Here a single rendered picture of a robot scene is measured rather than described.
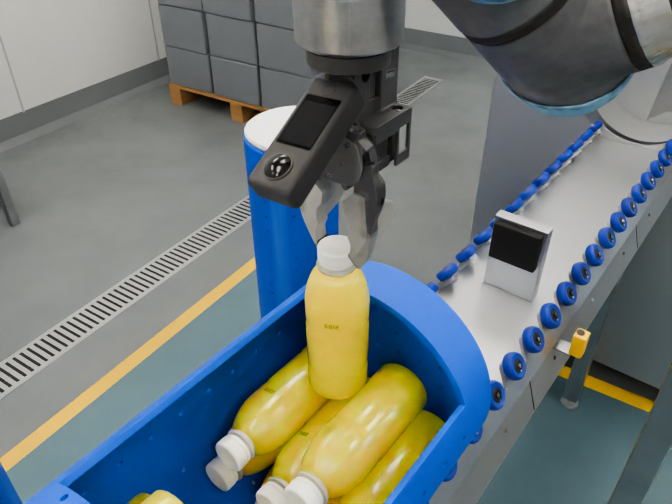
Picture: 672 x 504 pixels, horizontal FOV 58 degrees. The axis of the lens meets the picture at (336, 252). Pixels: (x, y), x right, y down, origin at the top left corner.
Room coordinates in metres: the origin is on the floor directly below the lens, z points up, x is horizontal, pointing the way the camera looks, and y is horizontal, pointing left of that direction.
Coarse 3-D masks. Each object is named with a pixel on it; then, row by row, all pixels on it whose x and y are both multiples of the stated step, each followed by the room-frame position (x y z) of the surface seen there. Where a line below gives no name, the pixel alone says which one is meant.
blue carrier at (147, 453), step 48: (384, 288) 0.54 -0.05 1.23; (240, 336) 0.50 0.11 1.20; (288, 336) 0.61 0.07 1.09; (384, 336) 0.57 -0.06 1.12; (432, 336) 0.48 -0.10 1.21; (192, 384) 0.42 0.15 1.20; (240, 384) 0.54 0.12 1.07; (432, 384) 0.53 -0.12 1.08; (480, 384) 0.47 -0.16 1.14; (144, 432) 0.42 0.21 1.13; (192, 432) 0.47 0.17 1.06; (96, 480) 0.37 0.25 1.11; (144, 480) 0.41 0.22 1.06; (192, 480) 0.44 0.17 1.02; (240, 480) 0.46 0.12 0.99; (432, 480) 0.38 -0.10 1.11
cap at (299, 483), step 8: (296, 480) 0.36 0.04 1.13; (304, 480) 0.36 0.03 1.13; (288, 488) 0.35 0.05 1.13; (296, 488) 0.35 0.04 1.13; (304, 488) 0.35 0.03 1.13; (312, 488) 0.35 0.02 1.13; (288, 496) 0.35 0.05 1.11; (296, 496) 0.35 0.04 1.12; (304, 496) 0.34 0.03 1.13; (312, 496) 0.34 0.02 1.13; (320, 496) 0.35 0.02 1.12
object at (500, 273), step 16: (496, 224) 0.91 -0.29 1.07; (512, 224) 0.91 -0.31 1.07; (528, 224) 0.90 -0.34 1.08; (496, 240) 0.91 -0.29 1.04; (512, 240) 0.89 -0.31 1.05; (528, 240) 0.87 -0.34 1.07; (544, 240) 0.87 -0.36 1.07; (496, 256) 0.90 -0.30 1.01; (512, 256) 0.89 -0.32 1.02; (528, 256) 0.87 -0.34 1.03; (544, 256) 0.88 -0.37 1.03; (496, 272) 0.92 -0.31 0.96; (512, 272) 0.90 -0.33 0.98; (528, 272) 0.88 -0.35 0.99; (512, 288) 0.89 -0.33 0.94; (528, 288) 0.88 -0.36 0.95
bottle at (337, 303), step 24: (312, 288) 0.48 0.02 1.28; (336, 288) 0.47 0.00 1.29; (360, 288) 0.48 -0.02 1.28; (312, 312) 0.47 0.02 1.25; (336, 312) 0.46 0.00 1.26; (360, 312) 0.47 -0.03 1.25; (312, 336) 0.47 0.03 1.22; (336, 336) 0.46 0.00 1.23; (360, 336) 0.47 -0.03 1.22; (312, 360) 0.48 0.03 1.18; (336, 360) 0.46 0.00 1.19; (360, 360) 0.47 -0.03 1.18; (312, 384) 0.48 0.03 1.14; (336, 384) 0.46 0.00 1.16; (360, 384) 0.47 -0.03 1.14
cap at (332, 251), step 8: (320, 240) 0.50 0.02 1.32; (328, 240) 0.50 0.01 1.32; (336, 240) 0.50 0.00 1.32; (344, 240) 0.50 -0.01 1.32; (320, 248) 0.49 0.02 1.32; (328, 248) 0.49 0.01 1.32; (336, 248) 0.49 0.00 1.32; (344, 248) 0.49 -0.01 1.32; (320, 256) 0.48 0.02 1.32; (328, 256) 0.48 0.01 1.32; (336, 256) 0.48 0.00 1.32; (344, 256) 0.48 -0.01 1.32; (320, 264) 0.49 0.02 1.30; (328, 264) 0.48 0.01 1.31; (336, 264) 0.48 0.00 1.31; (344, 264) 0.48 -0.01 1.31; (352, 264) 0.49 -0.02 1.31
